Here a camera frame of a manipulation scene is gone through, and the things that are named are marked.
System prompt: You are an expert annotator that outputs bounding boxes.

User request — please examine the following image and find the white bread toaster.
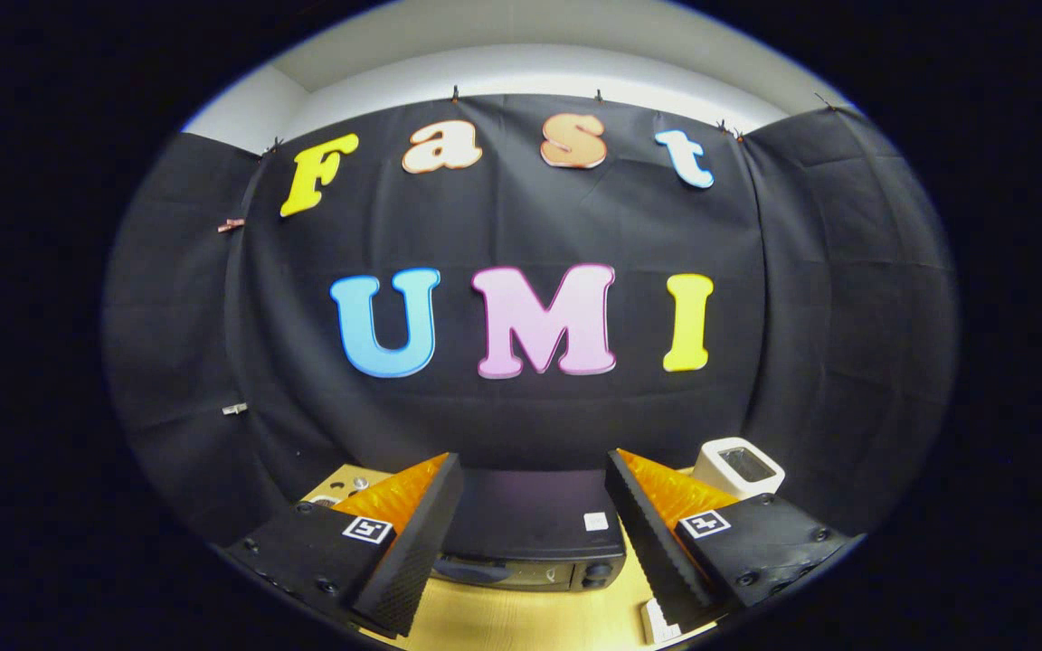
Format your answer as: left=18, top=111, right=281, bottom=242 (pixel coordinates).
left=691, top=438, right=786, bottom=501

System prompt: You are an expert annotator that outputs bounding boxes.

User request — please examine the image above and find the row of black clips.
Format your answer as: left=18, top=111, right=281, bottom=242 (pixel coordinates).
left=263, top=86, right=838, bottom=159

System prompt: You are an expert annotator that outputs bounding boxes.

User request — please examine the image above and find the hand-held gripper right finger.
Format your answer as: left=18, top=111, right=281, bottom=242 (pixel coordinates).
left=605, top=448, right=866, bottom=634

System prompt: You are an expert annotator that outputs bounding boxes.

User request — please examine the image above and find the white rectangular plate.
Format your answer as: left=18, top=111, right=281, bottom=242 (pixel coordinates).
left=640, top=597, right=719, bottom=646

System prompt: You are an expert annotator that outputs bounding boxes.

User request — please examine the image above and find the black toaster oven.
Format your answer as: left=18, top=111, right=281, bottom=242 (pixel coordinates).
left=431, top=468, right=628, bottom=593

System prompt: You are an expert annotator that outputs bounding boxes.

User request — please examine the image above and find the black backdrop cloth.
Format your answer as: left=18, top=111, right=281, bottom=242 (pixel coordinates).
left=103, top=93, right=961, bottom=548

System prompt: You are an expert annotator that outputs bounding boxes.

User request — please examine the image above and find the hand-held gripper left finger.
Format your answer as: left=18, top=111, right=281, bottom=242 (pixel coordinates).
left=223, top=452, right=465, bottom=638

